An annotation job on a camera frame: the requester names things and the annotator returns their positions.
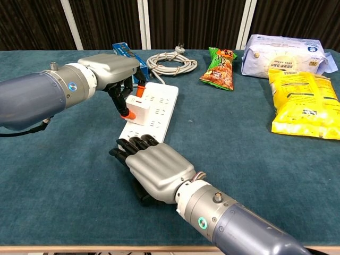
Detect white power strip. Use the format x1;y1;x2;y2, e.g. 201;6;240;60
116;81;180;149

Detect long blue box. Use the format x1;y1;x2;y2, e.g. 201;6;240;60
112;41;148;78

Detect yellow snack bag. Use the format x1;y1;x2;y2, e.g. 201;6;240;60
267;67;340;141

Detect white charger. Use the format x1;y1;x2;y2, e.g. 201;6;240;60
124;95;151;126

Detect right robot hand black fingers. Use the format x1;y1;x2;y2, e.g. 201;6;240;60
108;134;197;205

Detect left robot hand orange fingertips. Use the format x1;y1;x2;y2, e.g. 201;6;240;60
78;53;147;120

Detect dark slatted partition panel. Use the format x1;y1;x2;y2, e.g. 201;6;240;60
249;0;340;53
0;0;77;51
147;0;247;50
68;0;143;50

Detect green orange snack bag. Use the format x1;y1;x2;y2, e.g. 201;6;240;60
199;47;238;92

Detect white tissue pack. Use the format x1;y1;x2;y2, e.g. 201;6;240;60
241;33;329;80

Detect white cable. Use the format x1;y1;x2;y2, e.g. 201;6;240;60
146;42;199;85

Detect light blue plastic pack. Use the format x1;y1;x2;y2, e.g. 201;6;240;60
322;51;336;75

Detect teal table mat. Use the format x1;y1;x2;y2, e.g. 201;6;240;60
0;49;340;247

